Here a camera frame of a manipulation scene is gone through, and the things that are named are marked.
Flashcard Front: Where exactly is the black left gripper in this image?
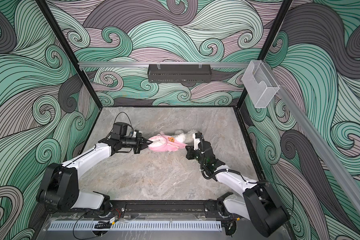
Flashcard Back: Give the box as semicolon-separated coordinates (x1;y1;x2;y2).
119;132;153;154

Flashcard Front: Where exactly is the white plush teddy bear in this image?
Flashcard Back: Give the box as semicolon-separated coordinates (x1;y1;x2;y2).
149;130;197;147

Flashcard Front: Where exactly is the pink knitted bear sweater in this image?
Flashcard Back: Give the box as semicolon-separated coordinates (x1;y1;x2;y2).
148;134;187;152

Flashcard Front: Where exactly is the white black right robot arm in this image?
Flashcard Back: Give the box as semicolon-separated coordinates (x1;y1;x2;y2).
186;132;291;237

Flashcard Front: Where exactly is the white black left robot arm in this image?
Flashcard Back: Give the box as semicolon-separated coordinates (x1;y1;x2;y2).
36;133;152;213

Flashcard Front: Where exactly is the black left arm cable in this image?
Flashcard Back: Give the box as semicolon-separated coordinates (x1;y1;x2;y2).
113;111;135;134

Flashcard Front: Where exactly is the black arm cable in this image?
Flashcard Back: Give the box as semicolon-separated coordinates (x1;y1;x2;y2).
113;111;135;134
200;161;259;184

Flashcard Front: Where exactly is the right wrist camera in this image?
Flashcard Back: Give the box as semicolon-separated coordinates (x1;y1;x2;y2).
193;132;201;151

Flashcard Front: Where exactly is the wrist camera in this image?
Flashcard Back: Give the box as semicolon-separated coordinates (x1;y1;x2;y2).
111;122;129;137
193;132;201;151

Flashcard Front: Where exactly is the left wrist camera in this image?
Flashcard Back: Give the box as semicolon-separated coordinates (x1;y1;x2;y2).
111;122;129;137

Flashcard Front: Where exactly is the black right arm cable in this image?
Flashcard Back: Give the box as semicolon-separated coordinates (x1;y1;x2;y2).
200;161;259;184

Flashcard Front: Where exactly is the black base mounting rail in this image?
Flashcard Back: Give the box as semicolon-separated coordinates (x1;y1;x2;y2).
47;199;284;220

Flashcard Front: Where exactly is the black enclosure corner post right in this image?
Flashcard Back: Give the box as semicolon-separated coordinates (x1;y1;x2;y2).
237;1;292;109

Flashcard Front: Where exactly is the black enclosure corner post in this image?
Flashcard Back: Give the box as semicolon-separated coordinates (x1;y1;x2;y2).
237;1;292;109
36;0;103;111

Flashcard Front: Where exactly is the black perforated wall tray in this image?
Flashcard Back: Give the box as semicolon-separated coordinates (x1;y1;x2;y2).
148;65;212;84

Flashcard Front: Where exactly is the white slotted cable duct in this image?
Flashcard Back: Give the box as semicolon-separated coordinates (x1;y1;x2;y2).
48;220;222;232

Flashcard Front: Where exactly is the clear plastic wall bin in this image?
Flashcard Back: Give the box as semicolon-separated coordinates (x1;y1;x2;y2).
242;60;280;109

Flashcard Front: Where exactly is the aluminium rail back wall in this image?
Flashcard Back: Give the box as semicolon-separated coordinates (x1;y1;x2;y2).
78;61;250;69

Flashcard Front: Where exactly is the aluminium rail wall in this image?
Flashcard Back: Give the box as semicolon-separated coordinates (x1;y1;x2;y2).
262;62;360;215
78;61;250;69

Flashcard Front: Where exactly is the aluminium rail right wall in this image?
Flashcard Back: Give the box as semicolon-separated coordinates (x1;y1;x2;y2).
262;62;360;215

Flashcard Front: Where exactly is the black enclosure corner post left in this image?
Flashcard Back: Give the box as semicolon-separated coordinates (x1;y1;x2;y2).
36;0;103;111

